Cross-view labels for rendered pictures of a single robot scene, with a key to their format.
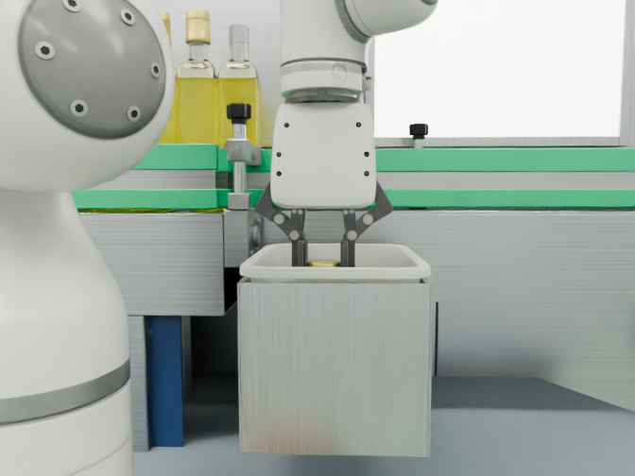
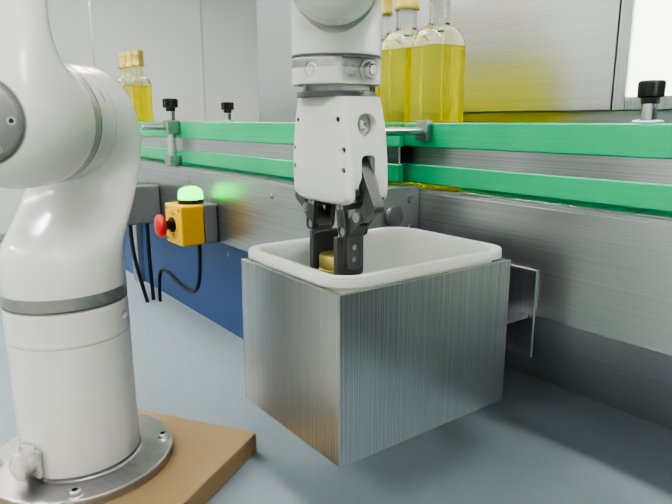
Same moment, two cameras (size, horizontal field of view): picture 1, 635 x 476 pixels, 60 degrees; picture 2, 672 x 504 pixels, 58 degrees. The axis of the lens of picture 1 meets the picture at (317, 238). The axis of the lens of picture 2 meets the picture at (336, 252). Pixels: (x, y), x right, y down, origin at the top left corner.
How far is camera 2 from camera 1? 0.50 m
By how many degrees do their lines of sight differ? 51
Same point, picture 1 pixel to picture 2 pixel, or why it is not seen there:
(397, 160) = (560, 138)
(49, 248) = (70, 218)
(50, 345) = (22, 275)
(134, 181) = not seen: hidden behind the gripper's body
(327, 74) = (301, 71)
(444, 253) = (595, 268)
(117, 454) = (73, 351)
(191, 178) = not seen: hidden behind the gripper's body
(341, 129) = (325, 124)
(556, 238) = not seen: outside the picture
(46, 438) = (24, 326)
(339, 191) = (326, 186)
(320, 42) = (297, 39)
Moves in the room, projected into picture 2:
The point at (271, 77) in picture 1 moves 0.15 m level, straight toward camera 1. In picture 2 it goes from (514, 29) to (451, 17)
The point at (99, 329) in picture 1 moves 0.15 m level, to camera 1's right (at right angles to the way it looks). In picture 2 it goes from (53, 272) to (109, 310)
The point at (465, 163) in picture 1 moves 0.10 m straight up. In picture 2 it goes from (647, 146) to (659, 33)
